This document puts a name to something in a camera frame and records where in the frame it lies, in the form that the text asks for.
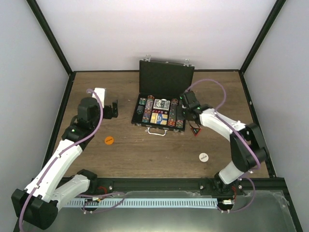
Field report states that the black poker chip case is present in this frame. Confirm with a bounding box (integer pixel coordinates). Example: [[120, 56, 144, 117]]
[[131, 55, 195, 137]]

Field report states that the poker chip row right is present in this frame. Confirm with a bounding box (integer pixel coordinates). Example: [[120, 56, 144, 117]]
[[175, 119, 185, 129]]

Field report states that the red dice row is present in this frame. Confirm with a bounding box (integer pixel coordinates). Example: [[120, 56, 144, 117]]
[[152, 110, 168, 114]]

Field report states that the red black triangular token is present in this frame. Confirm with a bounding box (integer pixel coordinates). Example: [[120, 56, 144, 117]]
[[191, 127, 201, 137]]

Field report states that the black round cup in case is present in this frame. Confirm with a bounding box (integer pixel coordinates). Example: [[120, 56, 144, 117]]
[[136, 105, 144, 115]]

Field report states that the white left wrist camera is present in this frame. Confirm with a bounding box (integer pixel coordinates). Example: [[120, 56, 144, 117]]
[[92, 87, 106, 108]]

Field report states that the blue white card deck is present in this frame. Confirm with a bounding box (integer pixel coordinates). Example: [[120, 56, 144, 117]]
[[153, 99, 170, 111]]

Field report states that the orange round button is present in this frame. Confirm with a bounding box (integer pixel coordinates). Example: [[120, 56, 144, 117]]
[[104, 136, 114, 145]]

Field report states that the short poker chip stack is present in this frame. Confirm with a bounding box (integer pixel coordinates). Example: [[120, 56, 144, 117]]
[[139, 98, 147, 105]]

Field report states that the white dealer button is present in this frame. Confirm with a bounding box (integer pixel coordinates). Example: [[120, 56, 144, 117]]
[[199, 153, 209, 162]]

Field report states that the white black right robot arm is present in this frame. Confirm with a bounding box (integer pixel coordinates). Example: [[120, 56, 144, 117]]
[[180, 91, 268, 195]]

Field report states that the tall poker chip row left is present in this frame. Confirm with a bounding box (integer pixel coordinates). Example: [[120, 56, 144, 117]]
[[142, 95, 155, 123]]

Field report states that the black front mounting rail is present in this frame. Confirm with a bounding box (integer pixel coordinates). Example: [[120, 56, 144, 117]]
[[60, 177, 287, 196]]

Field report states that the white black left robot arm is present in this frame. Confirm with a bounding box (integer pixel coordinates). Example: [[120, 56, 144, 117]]
[[11, 96, 118, 232]]

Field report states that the light blue slotted cable duct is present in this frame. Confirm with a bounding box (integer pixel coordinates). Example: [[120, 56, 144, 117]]
[[64, 198, 218, 209]]

